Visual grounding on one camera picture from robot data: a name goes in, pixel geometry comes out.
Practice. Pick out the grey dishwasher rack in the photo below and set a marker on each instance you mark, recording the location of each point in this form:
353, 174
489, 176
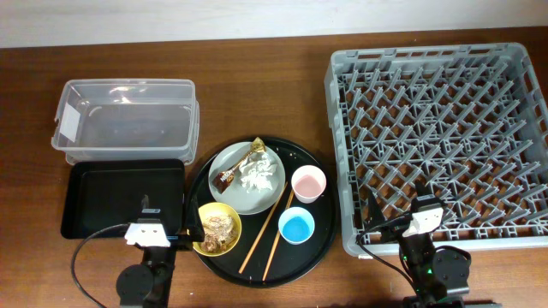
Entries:
469, 121

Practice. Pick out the blue plastic cup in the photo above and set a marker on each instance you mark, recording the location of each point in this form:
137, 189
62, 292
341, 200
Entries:
296, 225

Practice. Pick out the brown gold snack wrapper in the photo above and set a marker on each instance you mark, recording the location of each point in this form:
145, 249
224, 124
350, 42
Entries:
225, 178

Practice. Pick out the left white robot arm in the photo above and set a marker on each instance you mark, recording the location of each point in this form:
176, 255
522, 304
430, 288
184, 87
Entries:
148, 283

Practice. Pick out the round black serving tray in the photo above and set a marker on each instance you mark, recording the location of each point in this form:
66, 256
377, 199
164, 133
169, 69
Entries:
289, 262

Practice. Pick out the grey plate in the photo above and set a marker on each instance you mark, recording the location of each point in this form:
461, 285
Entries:
247, 200

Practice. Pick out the black rectangular tray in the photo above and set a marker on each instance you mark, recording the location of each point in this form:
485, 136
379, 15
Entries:
104, 194

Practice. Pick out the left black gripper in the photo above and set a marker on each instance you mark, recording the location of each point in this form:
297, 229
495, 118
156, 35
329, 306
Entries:
194, 231

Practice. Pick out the pink plastic cup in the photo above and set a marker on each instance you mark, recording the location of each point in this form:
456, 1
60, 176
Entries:
308, 183

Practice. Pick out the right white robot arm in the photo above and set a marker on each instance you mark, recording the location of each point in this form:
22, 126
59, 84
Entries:
437, 274

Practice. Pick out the wooden chopstick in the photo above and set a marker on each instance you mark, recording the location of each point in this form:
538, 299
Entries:
276, 240
261, 232

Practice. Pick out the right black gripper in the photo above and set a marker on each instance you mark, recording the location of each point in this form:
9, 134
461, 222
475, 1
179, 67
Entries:
376, 222

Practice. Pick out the food scraps and shells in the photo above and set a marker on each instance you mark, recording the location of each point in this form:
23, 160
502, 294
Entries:
220, 232

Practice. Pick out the clear plastic waste bin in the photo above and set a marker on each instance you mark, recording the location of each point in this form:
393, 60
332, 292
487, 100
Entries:
127, 119

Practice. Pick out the white tissue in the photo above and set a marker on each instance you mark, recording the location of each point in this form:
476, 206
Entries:
255, 172

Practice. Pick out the yellow bowl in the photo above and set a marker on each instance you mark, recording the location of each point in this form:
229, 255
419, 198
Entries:
215, 209

